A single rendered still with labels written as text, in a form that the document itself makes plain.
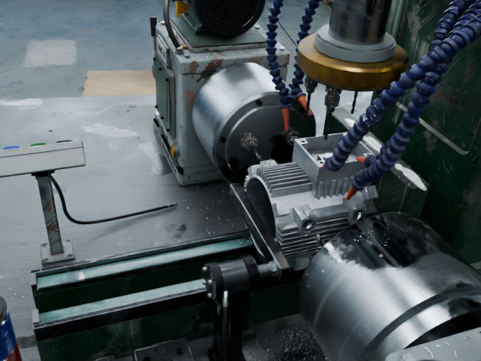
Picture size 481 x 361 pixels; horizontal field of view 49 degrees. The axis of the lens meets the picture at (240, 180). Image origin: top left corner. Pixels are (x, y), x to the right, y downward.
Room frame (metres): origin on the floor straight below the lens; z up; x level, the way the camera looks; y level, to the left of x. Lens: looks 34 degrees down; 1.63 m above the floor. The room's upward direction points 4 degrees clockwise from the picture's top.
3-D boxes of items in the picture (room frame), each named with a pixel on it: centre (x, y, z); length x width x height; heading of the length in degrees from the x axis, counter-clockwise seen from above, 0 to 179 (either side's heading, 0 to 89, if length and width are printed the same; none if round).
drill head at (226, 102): (1.16, 0.00, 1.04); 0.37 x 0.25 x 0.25; 22
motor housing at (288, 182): (0.83, -0.13, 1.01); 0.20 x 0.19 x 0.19; 112
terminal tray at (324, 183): (0.85, -0.17, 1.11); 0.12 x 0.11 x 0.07; 112
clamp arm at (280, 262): (0.76, -0.03, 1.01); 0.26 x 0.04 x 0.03; 22
